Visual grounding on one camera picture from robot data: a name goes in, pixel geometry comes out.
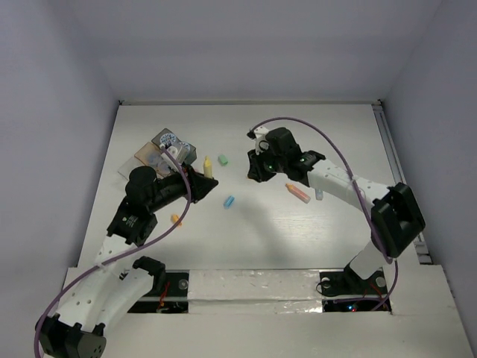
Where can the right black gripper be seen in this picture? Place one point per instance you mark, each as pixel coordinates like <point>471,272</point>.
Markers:
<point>256,170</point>

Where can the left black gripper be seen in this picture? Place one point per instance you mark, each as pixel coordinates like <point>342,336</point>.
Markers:
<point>200,185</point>

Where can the yellow highlighter marker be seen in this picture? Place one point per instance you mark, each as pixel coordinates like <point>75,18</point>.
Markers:
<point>207,167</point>

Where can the blue lid jar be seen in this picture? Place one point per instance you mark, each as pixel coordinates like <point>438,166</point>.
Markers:
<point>167,139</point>

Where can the clear small jar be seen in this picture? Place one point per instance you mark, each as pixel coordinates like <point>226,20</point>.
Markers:
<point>163,168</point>

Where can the grey lid small jar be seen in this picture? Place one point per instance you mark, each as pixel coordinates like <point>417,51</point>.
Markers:
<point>153,158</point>

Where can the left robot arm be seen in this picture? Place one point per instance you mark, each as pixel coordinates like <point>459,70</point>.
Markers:
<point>79,325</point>

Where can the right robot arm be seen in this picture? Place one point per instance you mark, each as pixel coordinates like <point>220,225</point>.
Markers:
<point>394,215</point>

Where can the dark grey plastic bin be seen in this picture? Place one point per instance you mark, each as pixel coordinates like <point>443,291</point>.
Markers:
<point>192,154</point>

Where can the blue marker cap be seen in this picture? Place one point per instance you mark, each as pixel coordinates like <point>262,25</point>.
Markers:
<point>229,201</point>

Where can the green marker cap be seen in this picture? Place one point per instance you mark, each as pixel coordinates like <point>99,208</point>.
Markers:
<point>222,159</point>

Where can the red-orange highlighter marker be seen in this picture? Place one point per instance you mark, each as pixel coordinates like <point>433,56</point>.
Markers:
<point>298,193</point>

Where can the orange marker cap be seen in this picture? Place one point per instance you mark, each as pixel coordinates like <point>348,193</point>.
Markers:
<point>175,219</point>

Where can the blue highlighter marker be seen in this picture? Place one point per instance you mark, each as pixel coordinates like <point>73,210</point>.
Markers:
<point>319,194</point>

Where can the clear plastic bin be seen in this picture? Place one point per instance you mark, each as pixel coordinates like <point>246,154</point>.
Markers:
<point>126,168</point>

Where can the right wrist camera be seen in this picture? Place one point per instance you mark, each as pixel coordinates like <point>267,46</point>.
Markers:
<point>258,135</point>

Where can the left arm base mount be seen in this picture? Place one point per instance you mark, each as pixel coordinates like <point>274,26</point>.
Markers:
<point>169,291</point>

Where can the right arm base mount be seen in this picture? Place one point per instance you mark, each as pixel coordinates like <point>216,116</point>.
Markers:
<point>343,291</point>

